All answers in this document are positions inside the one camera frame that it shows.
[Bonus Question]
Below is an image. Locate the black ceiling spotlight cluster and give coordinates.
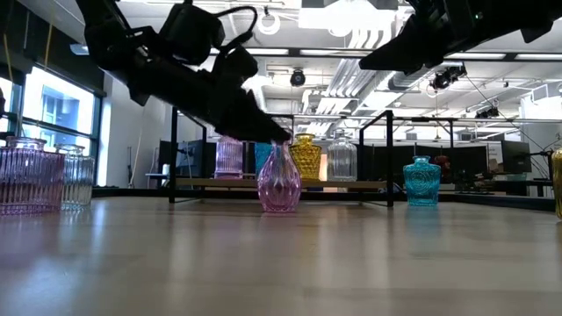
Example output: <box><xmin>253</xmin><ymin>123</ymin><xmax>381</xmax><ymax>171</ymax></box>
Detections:
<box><xmin>429</xmin><ymin>64</ymin><xmax>468</xmax><ymax>91</ymax></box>

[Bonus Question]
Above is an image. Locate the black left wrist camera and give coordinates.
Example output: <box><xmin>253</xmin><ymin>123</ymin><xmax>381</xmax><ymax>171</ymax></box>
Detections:
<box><xmin>157</xmin><ymin>2</ymin><xmax>260</xmax><ymax>88</ymax></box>

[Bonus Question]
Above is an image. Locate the teal ring-embossed glass bottle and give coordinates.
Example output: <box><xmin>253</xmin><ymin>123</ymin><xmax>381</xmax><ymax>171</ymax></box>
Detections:
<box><xmin>402</xmin><ymin>154</ymin><xmax>442</xmax><ymax>207</ymax></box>

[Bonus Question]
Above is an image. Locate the rig light bar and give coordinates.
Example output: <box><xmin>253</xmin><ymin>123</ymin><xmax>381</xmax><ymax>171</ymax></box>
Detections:
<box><xmin>69</xmin><ymin>42</ymin><xmax>562</xmax><ymax>61</ymax></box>

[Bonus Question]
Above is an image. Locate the clear fine-ribbed glass jar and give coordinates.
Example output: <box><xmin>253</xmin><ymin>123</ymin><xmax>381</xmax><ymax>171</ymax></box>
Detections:
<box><xmin>53</xmin><ymin>143</ymin><xmax>96</xmax><ymax>211</ymax></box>

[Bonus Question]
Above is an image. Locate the yellow diamond-pattern glass vase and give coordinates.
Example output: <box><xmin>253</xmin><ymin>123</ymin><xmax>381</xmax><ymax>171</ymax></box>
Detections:
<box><xmin>288</xmin><ymin>133</ymin><xmax>323</xmax><ymax>182</ymax></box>

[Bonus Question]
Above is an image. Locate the white cable coil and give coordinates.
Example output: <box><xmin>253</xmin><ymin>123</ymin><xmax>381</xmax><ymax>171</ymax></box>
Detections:
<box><xmin>256</xmin><ymin>5</ymin><xmax>282</xmax><ymax>37</ymax></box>

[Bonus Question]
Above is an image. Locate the yellow hanging cord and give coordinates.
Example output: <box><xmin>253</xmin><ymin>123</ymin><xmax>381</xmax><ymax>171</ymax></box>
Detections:
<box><xmin>0</xmin><ymin>25</ymin><xmax>13</xmax><ymax>83</ymax></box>
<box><xmin>42</xmin><ymin>12</ymin><xmax>54</xmax><ymax>69</ymax></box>

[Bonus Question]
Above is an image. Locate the large window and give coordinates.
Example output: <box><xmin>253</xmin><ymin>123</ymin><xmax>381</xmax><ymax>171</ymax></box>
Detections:
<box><xmin>0</xmin><ymin>65</ymin><xmax>106</xmax><ymax>155</ymax></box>

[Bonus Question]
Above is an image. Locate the pink fluted bulbous glass vase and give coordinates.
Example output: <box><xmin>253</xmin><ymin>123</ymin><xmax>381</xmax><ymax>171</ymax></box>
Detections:
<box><xmin>256</xmin><ymin>140</ymin><xmax>302</xmax><ymax>214</ymax></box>

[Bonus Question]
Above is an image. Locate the black rig frame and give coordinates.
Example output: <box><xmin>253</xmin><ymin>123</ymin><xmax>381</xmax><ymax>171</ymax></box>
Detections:
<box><xmin>91</xmin><ymin>187</ymin><xmax>557</xmax><ymax>213</ymax></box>

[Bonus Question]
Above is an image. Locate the yellow ribbed glass bottle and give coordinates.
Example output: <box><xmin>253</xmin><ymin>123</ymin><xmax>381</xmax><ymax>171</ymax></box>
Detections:
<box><xmin>551</xmin><ymin>147</ymin><xmax>562</xmax><ymax>220</ymax></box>

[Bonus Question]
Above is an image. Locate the pink ribbed glass bottle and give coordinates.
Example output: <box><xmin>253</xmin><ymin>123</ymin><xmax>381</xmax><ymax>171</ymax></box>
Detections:
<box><xmin>213</xmin><ymin>135</ymin><xmax>244</xmax><ymax>180</ymax></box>

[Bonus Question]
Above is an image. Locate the pink fine-ribbed glass jar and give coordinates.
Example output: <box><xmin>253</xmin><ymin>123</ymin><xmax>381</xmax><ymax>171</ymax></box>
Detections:
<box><xmin>0</xmin><ymin>136</ymin><xmax>66</xmax><ymax>216</ymax></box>

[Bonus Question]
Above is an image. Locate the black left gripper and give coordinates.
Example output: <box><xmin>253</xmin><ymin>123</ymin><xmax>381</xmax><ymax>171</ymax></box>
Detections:
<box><xmin>85</xmin><ymin>25</ymin><xmax>292</xmax><ymax>144</ymax></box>

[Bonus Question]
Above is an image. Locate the background computer monitor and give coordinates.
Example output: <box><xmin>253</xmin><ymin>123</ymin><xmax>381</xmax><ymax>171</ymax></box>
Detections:
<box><xmin>175</xmin><ymin>140</ymin><xmax>205</xmax><ymax>177</ymax></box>
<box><xmin>501</xmin><ymin>140</ymin><xmax>533</xmax><ymax>175</ymax></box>

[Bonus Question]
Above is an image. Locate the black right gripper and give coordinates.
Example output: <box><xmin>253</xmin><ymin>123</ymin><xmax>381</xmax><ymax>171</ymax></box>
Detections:
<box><xmin>358</xmin><ymin>0</ymin><xmax>484</xmax><ymax>75</ymax></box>

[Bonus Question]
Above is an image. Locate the wooden shelf with black frame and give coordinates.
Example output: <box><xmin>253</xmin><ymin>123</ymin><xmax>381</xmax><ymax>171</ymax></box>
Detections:
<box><xmin>169</xmin><ymin>106</ymin><xmax>394</xmax><ymax>208</ymax></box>

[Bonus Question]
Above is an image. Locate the background black table frame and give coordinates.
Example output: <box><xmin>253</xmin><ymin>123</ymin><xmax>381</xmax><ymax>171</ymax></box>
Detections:
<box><xmin>393</xmin><ymin>115</ymin><xmax>456</xmax><ymax>150</ymax></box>

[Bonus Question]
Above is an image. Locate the clear wide-fluted glass jar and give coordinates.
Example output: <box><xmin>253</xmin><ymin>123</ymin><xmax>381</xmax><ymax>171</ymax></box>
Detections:
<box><xmin>326</xmin><ymin>140</ymin><xmax>358</xmax><ymax>183</ymax></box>

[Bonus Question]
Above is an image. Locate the teal diamond-pattern glass vase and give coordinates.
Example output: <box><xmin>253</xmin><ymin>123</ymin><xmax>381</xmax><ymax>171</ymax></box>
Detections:
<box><xmin>254</xmin><ymin>140</ymin><xmax>277</xmax><ymax>180</ymax></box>

